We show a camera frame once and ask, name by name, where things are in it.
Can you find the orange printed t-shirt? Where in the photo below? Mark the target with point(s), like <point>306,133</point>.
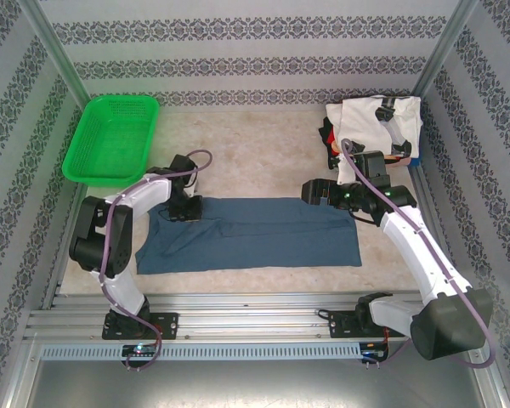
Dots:
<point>397,160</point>

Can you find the grey metal panel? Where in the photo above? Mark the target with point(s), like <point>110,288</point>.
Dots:
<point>255,382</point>

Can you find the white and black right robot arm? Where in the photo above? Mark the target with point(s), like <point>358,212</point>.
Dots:
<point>412,251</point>

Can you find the aluminium corner post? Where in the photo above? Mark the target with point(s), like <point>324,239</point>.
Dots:
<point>446,42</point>
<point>51,47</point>

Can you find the green plastic mesh basket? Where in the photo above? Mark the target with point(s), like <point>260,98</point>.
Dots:
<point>110,140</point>

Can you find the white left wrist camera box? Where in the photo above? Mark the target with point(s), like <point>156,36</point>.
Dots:
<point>193,189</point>

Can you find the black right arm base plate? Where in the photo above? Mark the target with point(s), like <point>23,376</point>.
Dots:
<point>340,325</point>

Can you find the white t-shirt with black print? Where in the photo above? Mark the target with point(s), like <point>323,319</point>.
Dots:
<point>365,119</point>

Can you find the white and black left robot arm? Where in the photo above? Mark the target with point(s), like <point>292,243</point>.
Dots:
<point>144,191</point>

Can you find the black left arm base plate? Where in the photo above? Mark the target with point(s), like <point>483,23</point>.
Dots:
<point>166,323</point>

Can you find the slate blue t-shirt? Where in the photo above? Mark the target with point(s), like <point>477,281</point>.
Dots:
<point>259,238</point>

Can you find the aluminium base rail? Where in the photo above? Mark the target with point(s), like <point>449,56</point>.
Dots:
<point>246,319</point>

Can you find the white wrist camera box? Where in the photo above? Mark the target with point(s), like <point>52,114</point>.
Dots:
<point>346,170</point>
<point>193,189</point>

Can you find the royal blue t-shirt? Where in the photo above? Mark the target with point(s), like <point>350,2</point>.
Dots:
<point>415,162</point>

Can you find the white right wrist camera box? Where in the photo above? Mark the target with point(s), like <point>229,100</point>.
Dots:
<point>346,170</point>

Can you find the red t-shirt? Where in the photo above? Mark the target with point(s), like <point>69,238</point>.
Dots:
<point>332,137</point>

